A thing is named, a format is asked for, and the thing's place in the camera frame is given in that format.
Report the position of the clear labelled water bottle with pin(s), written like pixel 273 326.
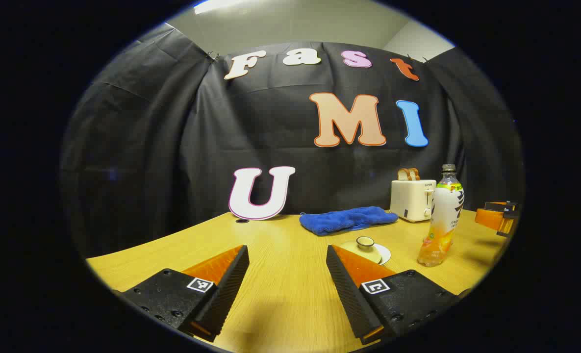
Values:
pixel 444 215

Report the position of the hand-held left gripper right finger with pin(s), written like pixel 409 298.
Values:
pixel 349 294

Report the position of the blue towel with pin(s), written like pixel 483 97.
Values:
pixel 344 219

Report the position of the cream toaster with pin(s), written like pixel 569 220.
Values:
pixel 410 201

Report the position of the black backdrop cloth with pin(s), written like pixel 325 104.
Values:
pixel 148 147

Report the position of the beige ceramic saucer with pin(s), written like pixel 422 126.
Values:
pixel 385 254

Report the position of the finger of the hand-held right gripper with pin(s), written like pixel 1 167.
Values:
pixel 503 206
pixel 491 218

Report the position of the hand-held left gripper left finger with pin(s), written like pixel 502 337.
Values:
pixel 226 289

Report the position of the ceiling light panel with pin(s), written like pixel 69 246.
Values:
pixel 216 5

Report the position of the bread slice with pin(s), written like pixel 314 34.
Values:
pixel 403 174
pixel 415 173

